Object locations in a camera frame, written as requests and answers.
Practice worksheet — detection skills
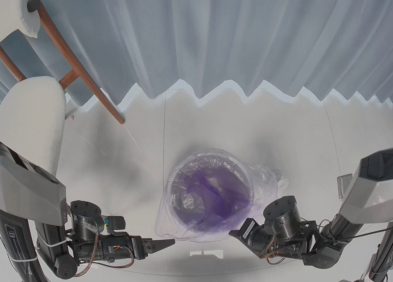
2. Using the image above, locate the white cushioned wooden chair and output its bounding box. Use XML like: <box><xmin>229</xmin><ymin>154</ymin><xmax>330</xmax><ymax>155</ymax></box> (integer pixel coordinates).
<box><xmin>0</xmin><ymin>0</ymin><xmax>126</xmax><ymax>180</ymax></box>

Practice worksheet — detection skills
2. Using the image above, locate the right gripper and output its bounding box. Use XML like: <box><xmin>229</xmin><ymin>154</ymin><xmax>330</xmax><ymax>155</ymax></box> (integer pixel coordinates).
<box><xmin>229</xmin><ymin>218</ymin><xmax>272</xmax><ymax>257</ymax></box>

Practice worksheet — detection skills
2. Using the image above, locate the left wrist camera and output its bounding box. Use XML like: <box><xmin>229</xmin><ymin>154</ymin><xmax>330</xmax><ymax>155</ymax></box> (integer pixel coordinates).
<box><xmin>103</xmin><ymin>216</ymin><xmax>129</xmax><ymax>236</ymax></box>

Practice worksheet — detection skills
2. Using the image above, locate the pale blue curtain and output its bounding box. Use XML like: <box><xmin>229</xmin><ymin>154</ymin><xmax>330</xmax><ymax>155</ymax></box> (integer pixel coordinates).
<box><xmin>0</xmin><ymin>0</ymin><xmax>393</xmax><ymax>106</ymax></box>

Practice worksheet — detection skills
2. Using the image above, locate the purple plastic bag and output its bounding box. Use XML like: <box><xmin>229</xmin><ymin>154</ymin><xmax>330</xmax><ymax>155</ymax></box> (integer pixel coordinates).
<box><xmin>155</xmin><ymin>148</ymin><xmax>280</xmax><ymax>242</ymax></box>

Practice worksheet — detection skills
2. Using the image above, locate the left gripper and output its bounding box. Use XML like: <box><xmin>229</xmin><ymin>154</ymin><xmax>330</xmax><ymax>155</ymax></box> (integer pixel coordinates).
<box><xmin>100</xmin><ymin>235</ymin><xmax>175</xmax><ymax>263</ymax></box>

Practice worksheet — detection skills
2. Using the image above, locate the white paper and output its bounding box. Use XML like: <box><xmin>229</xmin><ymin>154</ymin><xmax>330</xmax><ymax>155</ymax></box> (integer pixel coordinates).
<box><xmin>275</xmin><ymin>168</ymin><xmax>290</xmax><ymax>190</ymax></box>

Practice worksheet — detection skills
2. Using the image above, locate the black cable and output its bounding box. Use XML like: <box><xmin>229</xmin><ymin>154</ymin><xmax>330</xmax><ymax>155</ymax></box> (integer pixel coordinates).
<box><xmin>319</xmin><ymin>219</ymin><xmax>393</xmax><ymax>240</ymax></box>

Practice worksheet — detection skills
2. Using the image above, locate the white trash bin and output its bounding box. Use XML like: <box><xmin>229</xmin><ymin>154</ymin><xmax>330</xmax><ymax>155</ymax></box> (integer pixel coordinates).
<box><xmin>167</xmin><ymin>152</ymin><xmax>255</xmax><ymax>233</ymax></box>

